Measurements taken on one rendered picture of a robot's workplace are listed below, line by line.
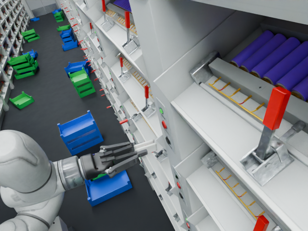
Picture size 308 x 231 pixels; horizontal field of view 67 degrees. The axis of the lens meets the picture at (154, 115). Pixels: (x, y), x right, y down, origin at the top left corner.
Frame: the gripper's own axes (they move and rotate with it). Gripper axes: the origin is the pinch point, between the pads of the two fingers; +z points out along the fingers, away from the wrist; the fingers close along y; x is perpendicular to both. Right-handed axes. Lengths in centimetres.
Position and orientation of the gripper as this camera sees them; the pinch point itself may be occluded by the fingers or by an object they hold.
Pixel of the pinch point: (145, 147)
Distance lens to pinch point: 76.2
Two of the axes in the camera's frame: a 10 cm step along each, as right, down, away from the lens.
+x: -0.8, -8.3, -5.6
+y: 3.7, 4.9, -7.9
